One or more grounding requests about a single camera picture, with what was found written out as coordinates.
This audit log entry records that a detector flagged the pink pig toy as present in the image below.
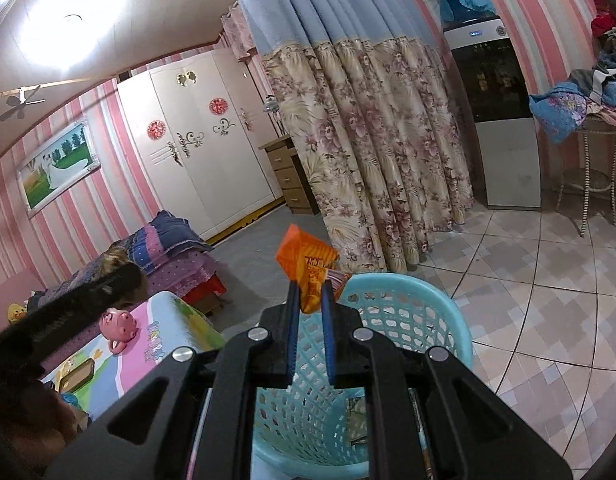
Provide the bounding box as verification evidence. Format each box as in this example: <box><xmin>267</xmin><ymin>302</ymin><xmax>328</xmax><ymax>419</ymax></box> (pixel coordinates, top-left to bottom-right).
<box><xmin>98</xmin><ymin>307</ymin><xmax>138</xmax><ymax>356</ymax></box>

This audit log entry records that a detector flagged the blue floral curtain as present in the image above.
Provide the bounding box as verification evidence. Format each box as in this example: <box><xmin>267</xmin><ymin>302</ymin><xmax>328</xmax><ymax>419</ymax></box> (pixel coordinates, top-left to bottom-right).
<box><xmin>222</xmin><ymin>0</ymin><xmax>475</xmax><ymax>273</ymax></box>

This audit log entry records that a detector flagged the small desk lamp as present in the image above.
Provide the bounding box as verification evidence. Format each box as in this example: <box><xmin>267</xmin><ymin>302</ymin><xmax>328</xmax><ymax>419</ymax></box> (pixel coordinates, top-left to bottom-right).
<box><xmin>262</xmin><ymin>95</ymin><xmax>283</xmax><ymax>136</ymax></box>

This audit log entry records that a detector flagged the smartphone with brown case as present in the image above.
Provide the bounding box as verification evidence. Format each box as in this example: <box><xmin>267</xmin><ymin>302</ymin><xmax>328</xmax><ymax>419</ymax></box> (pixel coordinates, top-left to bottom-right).
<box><xmin>58</xmin><ymin>359</ymin><xmax>96</xmax><ymax>395</ymax></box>

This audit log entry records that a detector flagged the bed with purple dotted sheet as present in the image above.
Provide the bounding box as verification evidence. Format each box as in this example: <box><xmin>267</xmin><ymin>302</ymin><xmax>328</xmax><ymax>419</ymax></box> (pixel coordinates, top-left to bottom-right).
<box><xmin>0</xmin><ymin>245</ymin><xmax>229</xmax><ymax>376</ymax></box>

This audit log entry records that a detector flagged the framed wall picture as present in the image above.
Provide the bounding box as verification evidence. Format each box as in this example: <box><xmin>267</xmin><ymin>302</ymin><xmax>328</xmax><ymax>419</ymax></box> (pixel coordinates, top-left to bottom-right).
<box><xmin>15</xmin><ymin>116</ymin><xmax>102</xmax><ymax>220</ymax></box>

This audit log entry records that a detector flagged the pink valance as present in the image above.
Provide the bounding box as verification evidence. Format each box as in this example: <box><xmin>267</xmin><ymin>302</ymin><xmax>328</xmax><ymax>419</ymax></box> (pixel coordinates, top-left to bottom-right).
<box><xmin>222</xmin><ymin>2</ymin><xmax>259</xmax><ymax>63</ymax></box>

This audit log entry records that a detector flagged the light blue plastic basket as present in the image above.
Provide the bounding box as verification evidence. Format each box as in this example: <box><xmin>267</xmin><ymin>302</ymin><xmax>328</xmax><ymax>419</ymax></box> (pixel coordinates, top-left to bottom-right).
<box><xmin>250</xmin><ymin>272</ymin><xmax>474</xmax><ymax>480</ymax></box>

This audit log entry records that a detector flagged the red cloth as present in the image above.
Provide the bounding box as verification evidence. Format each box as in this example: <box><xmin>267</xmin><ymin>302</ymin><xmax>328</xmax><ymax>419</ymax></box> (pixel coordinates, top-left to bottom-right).
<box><xmin>590</xmin><ymin>12</ymin><xmax>616</xmax><ymax>38</ymax></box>

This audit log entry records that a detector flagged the round ceiling light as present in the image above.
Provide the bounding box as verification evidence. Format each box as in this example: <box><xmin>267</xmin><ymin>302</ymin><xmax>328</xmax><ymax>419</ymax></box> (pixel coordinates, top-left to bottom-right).
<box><xmin>18</xmin><ymin>0</ymin><xmax>128</xmax><ymax>68</ymax></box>

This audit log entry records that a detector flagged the white ceiling fan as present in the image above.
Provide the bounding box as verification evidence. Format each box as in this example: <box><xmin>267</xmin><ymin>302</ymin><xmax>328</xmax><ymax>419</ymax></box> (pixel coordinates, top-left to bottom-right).
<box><xmin>0</xmin><ymin>85</ymin><xmax>46</xmax><ymax>122</ymax></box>

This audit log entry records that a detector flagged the wicker stand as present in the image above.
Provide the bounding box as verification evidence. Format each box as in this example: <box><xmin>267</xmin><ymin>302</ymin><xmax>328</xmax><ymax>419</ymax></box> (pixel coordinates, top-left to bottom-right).
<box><xmin>555</xmin><ymin>112</ymin><xmax>616</xmax><ymax>238</ymax></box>

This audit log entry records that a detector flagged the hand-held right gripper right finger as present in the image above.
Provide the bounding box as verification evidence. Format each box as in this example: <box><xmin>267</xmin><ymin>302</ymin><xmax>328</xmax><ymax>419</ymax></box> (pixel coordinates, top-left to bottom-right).
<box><xmin>323</xmin><ymin>280</ymin><xmax>574</xmax><ymax>480</ymax></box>

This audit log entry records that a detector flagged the pile of clothes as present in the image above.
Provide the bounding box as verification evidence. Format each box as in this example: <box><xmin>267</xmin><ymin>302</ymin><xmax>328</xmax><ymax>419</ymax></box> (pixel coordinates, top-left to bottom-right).
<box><xmin>568</xmin><ymin>30</ymin><xmax>616</xmax><ymax>128</ymax></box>

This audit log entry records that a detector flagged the orange snack wrapper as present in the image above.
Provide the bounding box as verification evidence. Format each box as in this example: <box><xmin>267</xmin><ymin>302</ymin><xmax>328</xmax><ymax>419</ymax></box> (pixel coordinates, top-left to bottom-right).
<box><xmin>275</xmin><ymin>224</ymin><xmax>353</xmax><ymax>316</ymax></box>

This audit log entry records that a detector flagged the grey water dispenser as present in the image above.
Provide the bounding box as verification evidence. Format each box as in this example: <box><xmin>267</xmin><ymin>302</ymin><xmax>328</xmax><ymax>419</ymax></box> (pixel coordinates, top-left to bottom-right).
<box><xmin>443</xmin><ymin>17</ymin><xmax>543</xmax><ymax>210</ymax></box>

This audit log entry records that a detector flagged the blue floral cloth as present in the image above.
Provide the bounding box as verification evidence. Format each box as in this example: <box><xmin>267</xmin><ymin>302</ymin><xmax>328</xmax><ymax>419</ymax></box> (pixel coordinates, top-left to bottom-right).
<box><xmin>529</xmin><ymin>82</ymin><xmax>596</xmax><ymax>145</ymax></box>

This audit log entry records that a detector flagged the wooden drawer chest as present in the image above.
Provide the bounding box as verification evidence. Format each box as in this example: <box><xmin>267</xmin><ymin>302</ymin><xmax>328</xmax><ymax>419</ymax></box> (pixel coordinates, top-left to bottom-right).
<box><xmin>259</xmin><ymin>134</ymin><xmax>321</xmax><ymax>215</ymax></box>

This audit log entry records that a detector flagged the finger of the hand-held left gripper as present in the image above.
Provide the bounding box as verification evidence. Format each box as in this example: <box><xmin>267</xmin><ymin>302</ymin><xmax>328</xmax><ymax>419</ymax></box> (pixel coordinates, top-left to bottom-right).
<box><xmin>0</xmin><ymin>262</ymin><xmax>144</xmax><ymax>376</ymax></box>

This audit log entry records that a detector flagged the red box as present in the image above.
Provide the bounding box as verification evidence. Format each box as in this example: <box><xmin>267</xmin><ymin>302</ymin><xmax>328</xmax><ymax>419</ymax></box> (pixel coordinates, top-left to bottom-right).
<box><xmin>188</xmin><ymin>275</ymin><xmax>227</xmax><ymax>317</ymax></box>

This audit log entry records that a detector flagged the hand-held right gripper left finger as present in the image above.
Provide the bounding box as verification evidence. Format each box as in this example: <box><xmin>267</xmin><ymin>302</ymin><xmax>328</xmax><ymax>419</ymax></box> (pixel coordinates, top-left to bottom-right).
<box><xmin>45</xmin><ymin>279</ymin><xmax>301</xmax><ymax>480</ymax></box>

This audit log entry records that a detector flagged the white wardrobe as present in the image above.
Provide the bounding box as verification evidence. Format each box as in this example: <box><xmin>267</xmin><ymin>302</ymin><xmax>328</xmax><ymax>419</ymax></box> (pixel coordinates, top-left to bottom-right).
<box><xmin>116</xmin><ymin>47</ymin><xmax>286</xmax><ymax>245</ymax></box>

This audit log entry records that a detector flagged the cartoon printed small table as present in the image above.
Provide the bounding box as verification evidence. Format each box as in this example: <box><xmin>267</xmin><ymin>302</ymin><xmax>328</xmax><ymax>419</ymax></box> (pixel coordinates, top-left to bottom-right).
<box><xmin>38</xmin><ymin>290</ymin><xmax>227</xmax><ymax>423</ymax></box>

